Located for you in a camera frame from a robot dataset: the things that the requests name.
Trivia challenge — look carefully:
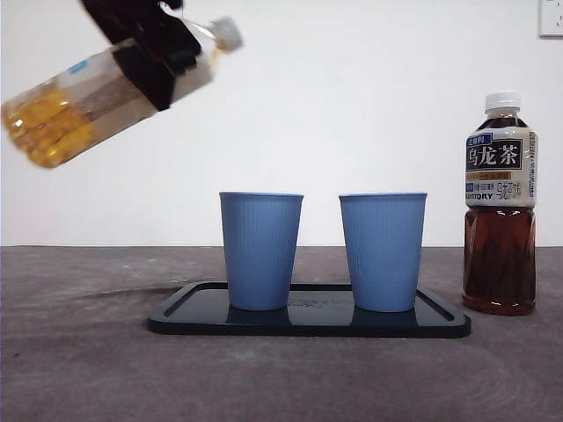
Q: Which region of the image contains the dark oolong tea bottle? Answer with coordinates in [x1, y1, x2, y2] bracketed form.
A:
[461, 91, 539, 317]

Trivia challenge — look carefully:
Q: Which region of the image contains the white wall socket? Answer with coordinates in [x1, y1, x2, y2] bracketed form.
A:
[538, 0, 563, 38]

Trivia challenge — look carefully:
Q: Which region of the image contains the blue ribbed plastic cup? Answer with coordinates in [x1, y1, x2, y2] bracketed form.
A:
[218, 191, 305, 311]
[338, 191, 428, 314]

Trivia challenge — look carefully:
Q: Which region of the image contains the jasmine oolong tea bottle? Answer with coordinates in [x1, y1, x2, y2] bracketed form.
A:
[0, 16, 245, 171]

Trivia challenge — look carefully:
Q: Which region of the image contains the dark blue rectangular tray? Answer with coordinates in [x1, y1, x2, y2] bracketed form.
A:
[146, 281, 472, 338]

